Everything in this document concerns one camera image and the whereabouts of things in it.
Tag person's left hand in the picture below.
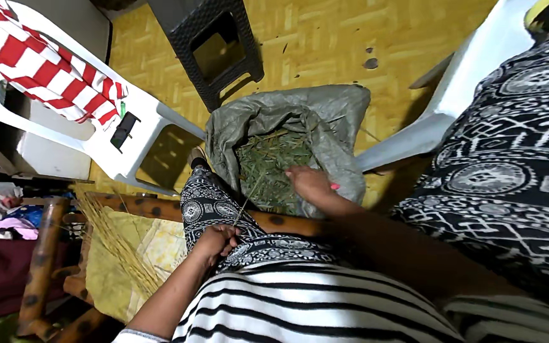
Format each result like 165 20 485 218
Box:
193 224 241 267

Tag person's right hand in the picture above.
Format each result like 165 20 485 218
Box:
285 165 336 205

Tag thin green stalk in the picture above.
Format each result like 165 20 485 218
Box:
233 174 264 227

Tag person's left forearm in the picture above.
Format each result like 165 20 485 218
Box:
126 250 213 341

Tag person's right forearm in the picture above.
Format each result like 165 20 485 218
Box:
318 191 525 302

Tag pile of green leaf clippings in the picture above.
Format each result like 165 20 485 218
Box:
235 129 314 216

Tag grey woven sack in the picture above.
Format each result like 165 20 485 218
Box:
205 84 371 219

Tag person's body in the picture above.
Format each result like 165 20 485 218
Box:
112 260 549 343

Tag bundle of dry yellow stalks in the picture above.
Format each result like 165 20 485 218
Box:
73 183 165 299

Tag yellow patterned cushion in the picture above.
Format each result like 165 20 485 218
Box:
85 206 188 325

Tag black rectangular object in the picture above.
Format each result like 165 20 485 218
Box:
111 111 142 153

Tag white plastic armchair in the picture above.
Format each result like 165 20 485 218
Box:
355 0 549 173
0 0 207 196

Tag dark brown rattan-look stool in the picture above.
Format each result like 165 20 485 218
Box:
147 0 266 113

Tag brown spotted wooden bench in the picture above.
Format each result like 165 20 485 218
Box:
16 191 335 343

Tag white cabinet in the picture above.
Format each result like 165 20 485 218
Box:
6 0 113 180

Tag person's legs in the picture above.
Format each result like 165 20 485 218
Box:
180 25 549 306

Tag pile of mixed clothes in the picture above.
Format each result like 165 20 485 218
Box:
0 184 45 240

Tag maroon cloth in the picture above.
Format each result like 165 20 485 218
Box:
0 238 69 319

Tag red and white patterned cloth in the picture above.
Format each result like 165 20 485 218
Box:
0 0 128 131

